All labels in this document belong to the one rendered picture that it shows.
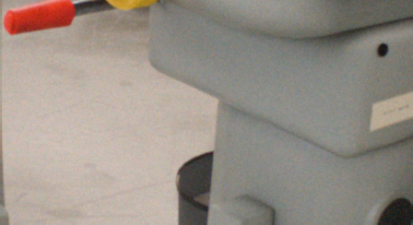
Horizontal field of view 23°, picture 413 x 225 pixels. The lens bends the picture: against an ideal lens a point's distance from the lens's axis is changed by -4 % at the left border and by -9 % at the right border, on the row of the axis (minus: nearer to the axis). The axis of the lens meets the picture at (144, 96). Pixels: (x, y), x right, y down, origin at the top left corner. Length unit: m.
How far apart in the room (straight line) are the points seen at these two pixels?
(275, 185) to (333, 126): 0.13
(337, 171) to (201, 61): 0.14
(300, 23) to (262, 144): 0.22
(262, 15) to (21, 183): 3.88
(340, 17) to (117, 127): 4.43
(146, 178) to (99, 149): 0.35
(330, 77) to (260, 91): 0.08
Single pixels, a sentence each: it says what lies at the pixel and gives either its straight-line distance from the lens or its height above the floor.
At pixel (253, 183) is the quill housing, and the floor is 1.56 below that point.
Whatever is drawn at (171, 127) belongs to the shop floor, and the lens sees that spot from 5.10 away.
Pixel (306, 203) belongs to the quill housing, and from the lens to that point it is 0.83.
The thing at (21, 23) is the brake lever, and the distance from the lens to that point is 0.78.
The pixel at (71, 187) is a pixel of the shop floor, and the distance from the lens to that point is 4.47.
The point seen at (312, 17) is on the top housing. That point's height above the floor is 1.75.
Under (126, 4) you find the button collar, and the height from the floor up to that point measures 1.74.
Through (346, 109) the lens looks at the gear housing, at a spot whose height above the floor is 1.67.
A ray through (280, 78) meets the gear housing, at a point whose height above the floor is 1.67.
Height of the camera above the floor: 1.93
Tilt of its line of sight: 21 degrees down
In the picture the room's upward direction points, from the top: 2 degrees clockwise
